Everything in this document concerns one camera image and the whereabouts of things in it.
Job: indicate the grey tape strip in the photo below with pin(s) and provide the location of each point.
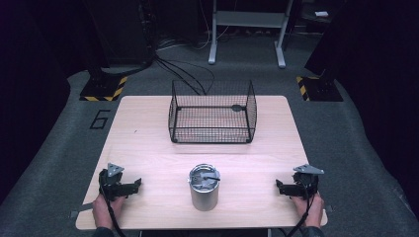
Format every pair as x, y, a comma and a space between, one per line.
82, 208

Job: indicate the dark curtain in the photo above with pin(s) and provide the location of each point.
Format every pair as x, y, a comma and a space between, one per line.
382, 82
29, 82

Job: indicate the silver metal tumbler with lid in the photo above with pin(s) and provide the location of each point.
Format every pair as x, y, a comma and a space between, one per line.
204, 194

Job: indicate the white metal stand frame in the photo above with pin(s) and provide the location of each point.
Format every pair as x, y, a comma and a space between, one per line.
248, 19

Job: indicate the person's left hand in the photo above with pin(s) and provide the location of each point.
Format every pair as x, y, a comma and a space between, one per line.
102, 212

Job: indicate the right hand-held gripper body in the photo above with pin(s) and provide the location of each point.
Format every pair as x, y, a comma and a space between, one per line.
306, 184

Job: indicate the dark cabinet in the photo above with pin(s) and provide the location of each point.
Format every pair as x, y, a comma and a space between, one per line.
118, 29

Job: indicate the person's right hand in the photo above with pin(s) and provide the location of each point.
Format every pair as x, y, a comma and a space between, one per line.
311, 212

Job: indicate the small white box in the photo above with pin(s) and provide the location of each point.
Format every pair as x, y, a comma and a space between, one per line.
321, 14

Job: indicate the black stand base hazard stripes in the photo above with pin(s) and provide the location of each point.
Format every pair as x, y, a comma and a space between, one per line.
103, 89
321, 89

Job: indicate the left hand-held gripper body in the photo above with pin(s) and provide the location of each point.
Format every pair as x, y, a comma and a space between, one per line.
111, 187

